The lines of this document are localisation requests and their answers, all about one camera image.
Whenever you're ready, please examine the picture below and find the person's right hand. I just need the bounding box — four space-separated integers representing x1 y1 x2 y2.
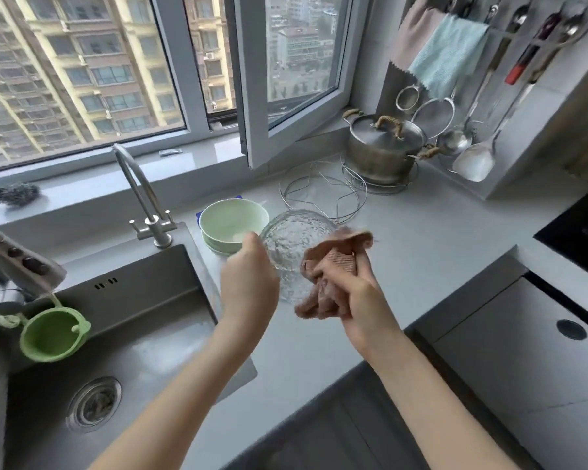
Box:
318 249 402 358

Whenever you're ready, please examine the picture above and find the person's left hand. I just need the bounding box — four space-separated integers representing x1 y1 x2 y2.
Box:
220 232 281 338

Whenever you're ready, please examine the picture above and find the pale green bowl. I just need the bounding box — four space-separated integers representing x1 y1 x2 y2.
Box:
198 198 270 245
201 232 248 256

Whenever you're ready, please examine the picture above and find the pink dish cloth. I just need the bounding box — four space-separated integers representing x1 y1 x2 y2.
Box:
293 228 376 320

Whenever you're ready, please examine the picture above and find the small clear glass bowl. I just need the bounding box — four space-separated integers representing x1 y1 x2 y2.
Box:
259 209 339 303

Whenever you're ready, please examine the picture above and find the steel ladle dark handle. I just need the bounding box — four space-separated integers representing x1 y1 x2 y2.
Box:
436 4 530 156

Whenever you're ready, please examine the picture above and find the person's right forearm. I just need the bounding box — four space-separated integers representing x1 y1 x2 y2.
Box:
367 332 520 470

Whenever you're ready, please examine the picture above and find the person's left forearm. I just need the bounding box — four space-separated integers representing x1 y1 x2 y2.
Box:
88 317 275 470

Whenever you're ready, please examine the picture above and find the dark pull-down kitchen faucet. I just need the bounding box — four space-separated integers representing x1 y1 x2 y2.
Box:
0 217 67 314

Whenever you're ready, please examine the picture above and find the stainless steel sink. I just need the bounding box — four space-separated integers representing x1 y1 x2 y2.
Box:
0 222 258 470

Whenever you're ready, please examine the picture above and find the stainless steel pot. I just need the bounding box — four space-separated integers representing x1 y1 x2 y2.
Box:
342 108 440 187

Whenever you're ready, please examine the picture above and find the small steel drinking faucet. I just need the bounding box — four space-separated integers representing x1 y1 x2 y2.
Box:
112 143 178 249

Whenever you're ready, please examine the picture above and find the grey base cabinet round knob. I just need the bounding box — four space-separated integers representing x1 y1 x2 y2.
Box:
431 274 588 470

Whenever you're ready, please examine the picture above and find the steel pot lid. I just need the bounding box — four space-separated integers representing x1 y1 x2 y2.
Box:
348 114 428 155

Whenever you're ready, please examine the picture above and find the sink drain strainer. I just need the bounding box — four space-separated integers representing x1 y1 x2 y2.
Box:
66 376 123 433

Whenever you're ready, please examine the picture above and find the medium steel mesh strainer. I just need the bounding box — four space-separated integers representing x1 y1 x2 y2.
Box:
410 90 457 141

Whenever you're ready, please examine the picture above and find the green silicone cup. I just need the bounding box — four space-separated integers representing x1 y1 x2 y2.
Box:
19 293 91 363

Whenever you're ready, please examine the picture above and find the open grey window sash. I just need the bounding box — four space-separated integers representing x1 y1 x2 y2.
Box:
223 0 373 170

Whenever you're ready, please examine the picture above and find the steel wool scrubber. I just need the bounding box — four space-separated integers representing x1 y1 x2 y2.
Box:
0 183 41 209

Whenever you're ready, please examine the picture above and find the light blue fluffy cloth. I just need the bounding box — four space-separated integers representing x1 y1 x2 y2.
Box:
408 14 491 100

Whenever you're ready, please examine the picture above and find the yellow apartment building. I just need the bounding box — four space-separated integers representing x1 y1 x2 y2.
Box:
0 0 236 167

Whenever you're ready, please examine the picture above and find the pink zigzag-edged cloth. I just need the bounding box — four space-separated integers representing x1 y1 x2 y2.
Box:
389 0 447 69

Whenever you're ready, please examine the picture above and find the wire steaming rack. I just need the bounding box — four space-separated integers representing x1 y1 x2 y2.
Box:
340 151 420 195
279 161 368 226

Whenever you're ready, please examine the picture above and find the grey window frame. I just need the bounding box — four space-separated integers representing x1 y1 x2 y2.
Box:
0 0 373 226

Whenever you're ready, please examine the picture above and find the dark wall spice rack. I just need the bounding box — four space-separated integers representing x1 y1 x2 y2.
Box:
446 0 588 47

